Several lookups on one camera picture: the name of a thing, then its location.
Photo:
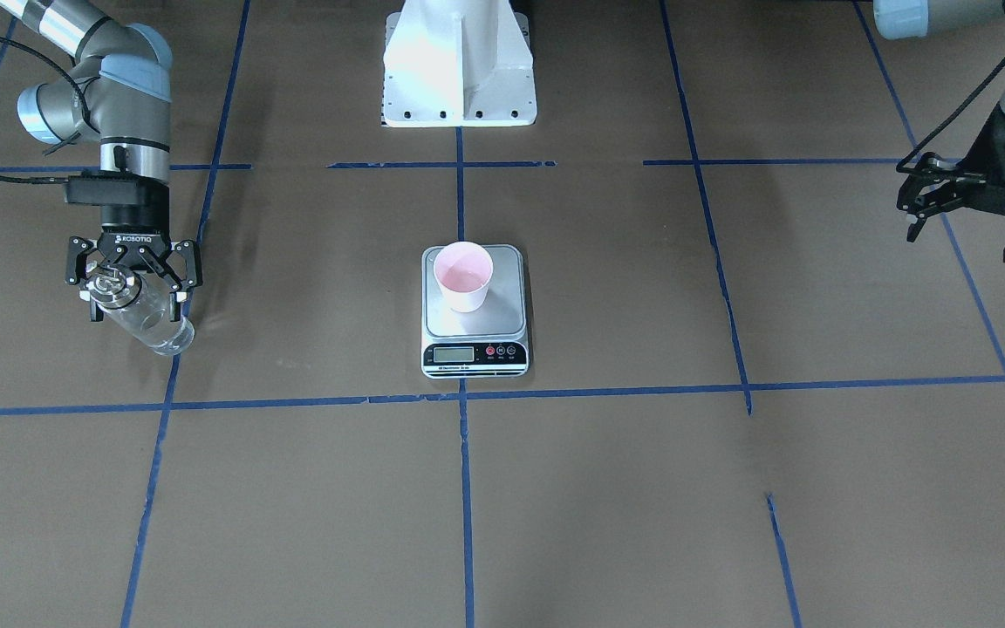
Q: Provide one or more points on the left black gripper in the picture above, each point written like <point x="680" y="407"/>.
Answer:
<point x="994" y="160"/>

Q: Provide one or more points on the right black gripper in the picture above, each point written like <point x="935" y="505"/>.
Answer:
<point x="133" y="215"/>

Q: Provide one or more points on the glass sauce bottle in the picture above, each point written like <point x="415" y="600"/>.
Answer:
<point x="141" y="310"/>

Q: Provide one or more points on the pink plastic cup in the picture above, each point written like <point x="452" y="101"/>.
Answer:
<point x="463" y="272"/>

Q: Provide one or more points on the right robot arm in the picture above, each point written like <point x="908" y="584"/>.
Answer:
<point x="117" y="95"/>

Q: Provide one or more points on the silver kitchen scale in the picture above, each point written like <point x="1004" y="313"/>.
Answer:
<point x="491" y="341"/>

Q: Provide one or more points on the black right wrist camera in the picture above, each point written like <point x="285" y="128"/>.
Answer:
<point x="101" y="190"/>

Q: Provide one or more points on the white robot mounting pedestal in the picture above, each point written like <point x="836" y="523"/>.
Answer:
<point x="458" y="64"/>

